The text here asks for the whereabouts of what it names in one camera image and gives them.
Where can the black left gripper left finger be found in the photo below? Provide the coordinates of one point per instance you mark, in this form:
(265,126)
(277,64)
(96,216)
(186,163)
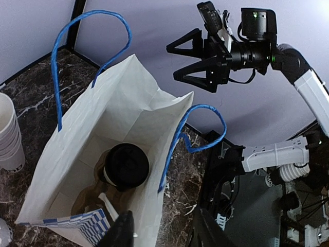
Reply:
(121,234)

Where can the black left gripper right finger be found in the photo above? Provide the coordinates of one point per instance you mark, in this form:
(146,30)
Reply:
(206,232)

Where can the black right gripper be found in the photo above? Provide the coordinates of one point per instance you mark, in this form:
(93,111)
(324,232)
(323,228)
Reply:
(206,74)

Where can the white straw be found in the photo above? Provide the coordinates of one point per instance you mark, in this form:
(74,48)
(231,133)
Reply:
(111,210)

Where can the brown cardboard cup carrier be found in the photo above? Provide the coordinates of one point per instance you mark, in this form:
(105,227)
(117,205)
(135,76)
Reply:
(88,199)

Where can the black coffee lid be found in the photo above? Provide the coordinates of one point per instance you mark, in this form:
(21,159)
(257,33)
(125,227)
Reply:
(127,166)

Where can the blue checkered paper bag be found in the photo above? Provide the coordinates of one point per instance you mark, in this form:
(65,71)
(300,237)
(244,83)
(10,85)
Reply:
(122,105)

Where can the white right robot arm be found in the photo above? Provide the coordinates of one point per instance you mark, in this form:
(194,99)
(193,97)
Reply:
(254,47)

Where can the background stack of cups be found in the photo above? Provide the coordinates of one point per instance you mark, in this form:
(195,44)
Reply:
(290,172)

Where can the stack of white paper cups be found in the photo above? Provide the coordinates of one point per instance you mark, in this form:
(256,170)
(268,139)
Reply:
(12,153)

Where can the black left frame post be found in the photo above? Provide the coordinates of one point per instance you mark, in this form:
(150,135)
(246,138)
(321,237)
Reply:
(73,30)

